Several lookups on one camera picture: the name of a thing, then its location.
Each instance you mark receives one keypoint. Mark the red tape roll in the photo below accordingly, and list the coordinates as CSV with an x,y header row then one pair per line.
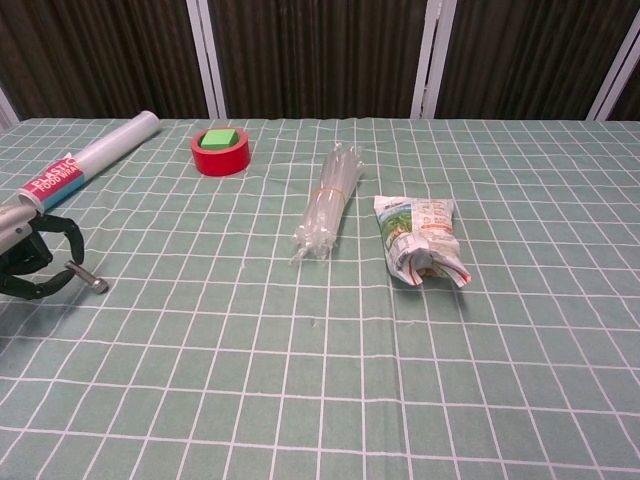
x,y
220,164

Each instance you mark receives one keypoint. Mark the white partition frame post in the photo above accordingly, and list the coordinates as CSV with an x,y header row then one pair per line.
x,y
432,60
7,107
617,70
207,60

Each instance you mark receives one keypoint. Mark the crumpled white snack packet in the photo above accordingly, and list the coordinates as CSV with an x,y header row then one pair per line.
x,y
415,230

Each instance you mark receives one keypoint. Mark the clear wrapped straw bundle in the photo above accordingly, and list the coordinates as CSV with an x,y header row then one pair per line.
x,y
327,215

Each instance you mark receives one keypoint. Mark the metal screw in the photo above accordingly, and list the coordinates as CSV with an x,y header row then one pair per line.
x,y
92,281

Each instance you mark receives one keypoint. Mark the green cube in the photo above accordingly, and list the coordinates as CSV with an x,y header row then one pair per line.
x,y
218,139

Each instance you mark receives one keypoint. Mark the plastic food wrap roll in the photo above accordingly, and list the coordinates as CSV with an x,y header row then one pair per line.
x,y
100,152

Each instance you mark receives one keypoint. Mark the dark brown partition panel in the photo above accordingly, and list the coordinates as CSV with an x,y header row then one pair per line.
x,y
320,55
525,55
630,100
100,55

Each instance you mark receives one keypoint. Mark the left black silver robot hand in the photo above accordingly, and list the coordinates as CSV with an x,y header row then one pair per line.
x,y
30,250

